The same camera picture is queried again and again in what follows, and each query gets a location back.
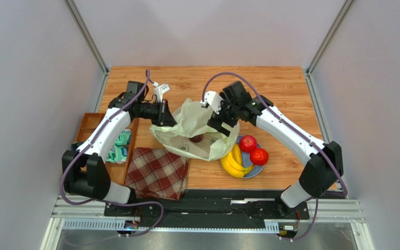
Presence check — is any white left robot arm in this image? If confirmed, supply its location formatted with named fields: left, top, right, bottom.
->
left=60, top=81, right=177, bottom=204

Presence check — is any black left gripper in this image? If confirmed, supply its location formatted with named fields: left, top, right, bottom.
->
left=138, top=99, right=179, bottom=129

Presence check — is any aluminium frame rail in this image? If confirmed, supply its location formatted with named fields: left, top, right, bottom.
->
left=41, top=189, right=374, bottom=249

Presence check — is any orange wooden organizer tray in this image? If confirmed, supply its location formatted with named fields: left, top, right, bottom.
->
left=74, top=112, right=139, bottom=185

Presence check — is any dark purple fake fruit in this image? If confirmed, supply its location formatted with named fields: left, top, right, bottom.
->
left=190, top=134, right=204, bottom=143

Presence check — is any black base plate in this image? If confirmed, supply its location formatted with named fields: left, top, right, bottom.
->
left=104, top=189, right=311, bottom=229

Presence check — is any red plaid cloth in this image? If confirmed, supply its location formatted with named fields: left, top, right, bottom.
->
left=124, top=147, right=189, bottom=201

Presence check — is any pale green plastic bag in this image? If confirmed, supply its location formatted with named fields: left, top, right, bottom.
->
left=150, top=98, right=240, bottom=161

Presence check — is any blue plastic plate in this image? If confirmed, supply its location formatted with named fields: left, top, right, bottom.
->
left=235, top=135, right=263, bottom=179

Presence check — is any red fake apple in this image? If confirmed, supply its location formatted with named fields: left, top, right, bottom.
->
left=239, top=135, right=258, bottom=153

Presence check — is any red fake tomato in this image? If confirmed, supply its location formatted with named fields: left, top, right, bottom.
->
left=249, top=148, right=269, bottom=166

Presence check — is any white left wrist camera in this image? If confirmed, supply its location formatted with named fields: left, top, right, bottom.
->
left=152, top=82, right=170, bottom=102

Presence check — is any yellow fake banana bunch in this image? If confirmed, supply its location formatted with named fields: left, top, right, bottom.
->
left=220, top=144, right=255, bottom=179

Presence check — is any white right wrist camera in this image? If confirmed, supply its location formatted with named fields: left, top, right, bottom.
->
left=200, top=91, right=224, bottom=115

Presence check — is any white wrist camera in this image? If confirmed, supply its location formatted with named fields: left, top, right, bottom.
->
left=200, top=91, right=224, bottom=115
left=152, top=82, right=170, bottom=102

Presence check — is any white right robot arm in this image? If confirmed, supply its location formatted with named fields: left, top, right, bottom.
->
left=201, top=81, right=344, bottom=209

